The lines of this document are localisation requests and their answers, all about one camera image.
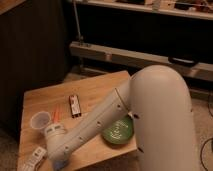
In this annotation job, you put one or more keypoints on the orange marker pen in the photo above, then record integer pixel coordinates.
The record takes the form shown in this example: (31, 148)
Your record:
(56, 115)

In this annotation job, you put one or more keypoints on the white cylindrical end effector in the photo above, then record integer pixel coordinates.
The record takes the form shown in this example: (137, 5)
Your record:
(54, 131)

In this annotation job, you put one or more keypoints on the vertical metal pole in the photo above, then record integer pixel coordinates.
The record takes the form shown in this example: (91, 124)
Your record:
(79, 36)

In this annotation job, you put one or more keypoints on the green bowl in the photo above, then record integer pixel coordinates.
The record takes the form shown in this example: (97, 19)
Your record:
(120, 132)

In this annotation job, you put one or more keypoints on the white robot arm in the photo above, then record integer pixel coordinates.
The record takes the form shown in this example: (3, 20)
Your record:
(159, 100)

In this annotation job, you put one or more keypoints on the grey metal rail beam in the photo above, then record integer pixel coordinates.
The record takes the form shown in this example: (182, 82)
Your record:
(201, 71)

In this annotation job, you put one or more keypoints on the blue cloth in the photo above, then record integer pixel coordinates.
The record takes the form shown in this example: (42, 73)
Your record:
(59, 165)

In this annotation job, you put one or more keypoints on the clear plastic cup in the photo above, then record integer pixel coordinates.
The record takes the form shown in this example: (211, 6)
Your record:
(40, 120)

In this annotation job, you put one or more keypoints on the black handle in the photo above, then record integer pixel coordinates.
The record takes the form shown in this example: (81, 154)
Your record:
(187, 63)

